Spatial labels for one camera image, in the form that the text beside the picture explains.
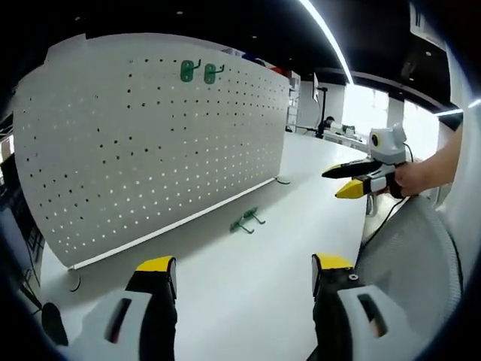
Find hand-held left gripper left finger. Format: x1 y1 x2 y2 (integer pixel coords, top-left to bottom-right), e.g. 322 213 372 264
80 255 178 361

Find white perforated mounting plate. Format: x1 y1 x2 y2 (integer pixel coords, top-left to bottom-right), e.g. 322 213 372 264
11 32 293 293

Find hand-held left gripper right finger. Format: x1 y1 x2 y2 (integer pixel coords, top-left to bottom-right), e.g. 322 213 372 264
310 253 422 361

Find black computer mouse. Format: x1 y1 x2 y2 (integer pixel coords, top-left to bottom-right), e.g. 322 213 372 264
40 302 71 347

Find black tripod stand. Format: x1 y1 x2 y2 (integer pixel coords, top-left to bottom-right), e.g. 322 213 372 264
316 86 328 138

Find long ceiling light strip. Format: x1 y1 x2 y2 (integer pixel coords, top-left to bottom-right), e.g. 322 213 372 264
300 0 356 86
435 99 481 120

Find person's right hand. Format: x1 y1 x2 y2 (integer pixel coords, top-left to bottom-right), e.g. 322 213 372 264
389 161 428 199

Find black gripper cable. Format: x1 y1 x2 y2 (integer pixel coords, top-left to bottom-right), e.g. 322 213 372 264
360 144 424 245

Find ceiling air conditioner vent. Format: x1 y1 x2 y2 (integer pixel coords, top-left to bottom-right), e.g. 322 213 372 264
408 0 450 44

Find green hook assembly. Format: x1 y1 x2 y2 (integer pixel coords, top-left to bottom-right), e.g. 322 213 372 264
228 220 255 235
180 59 204 83
202 62 226 84
242 206 267 226

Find grey metal shelf rack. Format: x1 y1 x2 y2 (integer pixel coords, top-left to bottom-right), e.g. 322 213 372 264
287 71 301 131

